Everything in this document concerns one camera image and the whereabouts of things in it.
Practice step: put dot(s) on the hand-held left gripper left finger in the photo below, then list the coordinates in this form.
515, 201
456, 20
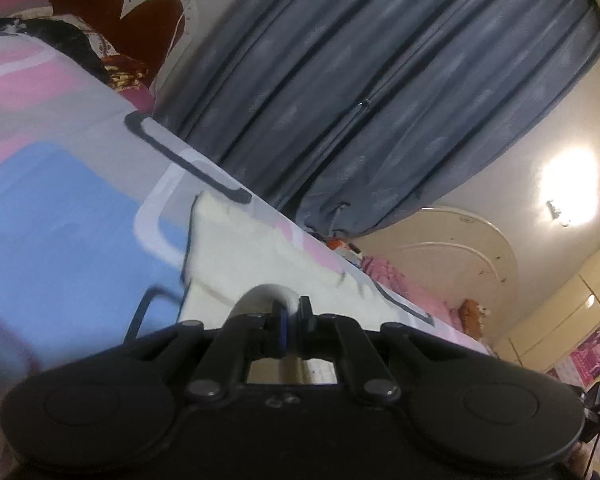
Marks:
281, 332

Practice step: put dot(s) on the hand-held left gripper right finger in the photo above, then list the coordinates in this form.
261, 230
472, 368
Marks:
305, 327

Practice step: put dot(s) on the white knitted sweater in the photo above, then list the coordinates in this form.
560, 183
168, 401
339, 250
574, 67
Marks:
240, 260

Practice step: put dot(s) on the cream wardrobe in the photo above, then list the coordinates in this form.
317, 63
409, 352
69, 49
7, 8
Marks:
555, 320

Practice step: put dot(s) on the pink crumpled cloth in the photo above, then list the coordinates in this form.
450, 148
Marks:
385, 270

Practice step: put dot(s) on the orange cloth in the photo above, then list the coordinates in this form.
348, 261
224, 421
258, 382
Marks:
472, 316

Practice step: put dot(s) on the cream arched headboard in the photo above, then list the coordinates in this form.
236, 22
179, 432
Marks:
455, 260

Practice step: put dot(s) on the printed patchwork bedsheet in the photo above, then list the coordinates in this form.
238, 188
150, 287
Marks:
55, 210

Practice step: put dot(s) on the blue-grey window curtain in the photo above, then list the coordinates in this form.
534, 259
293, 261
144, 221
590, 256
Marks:
355, 60

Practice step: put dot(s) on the floral patterned cloth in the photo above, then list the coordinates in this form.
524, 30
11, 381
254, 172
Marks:
125, 72

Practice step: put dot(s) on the red and white headboard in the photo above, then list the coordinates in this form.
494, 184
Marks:
145, 25

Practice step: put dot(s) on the dark patterned cloth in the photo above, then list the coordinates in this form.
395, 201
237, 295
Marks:
55, 42

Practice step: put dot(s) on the wall lamp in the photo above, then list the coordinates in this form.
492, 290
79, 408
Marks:
557, 212

